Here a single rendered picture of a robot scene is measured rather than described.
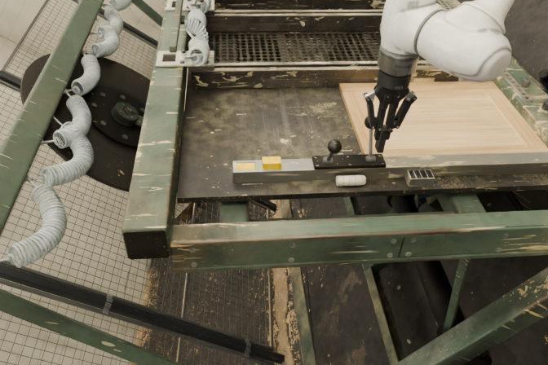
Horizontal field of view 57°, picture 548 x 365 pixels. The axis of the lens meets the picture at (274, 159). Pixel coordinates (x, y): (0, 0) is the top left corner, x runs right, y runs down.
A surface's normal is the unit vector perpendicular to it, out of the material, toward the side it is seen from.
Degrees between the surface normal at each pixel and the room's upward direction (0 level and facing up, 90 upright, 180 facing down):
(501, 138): 55
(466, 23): 29
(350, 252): 90
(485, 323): 0
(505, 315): 0
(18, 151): 90
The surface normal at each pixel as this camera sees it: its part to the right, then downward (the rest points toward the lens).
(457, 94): 0.04, -0.77
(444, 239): 0.09, 0.63
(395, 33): -0.76, 0.45
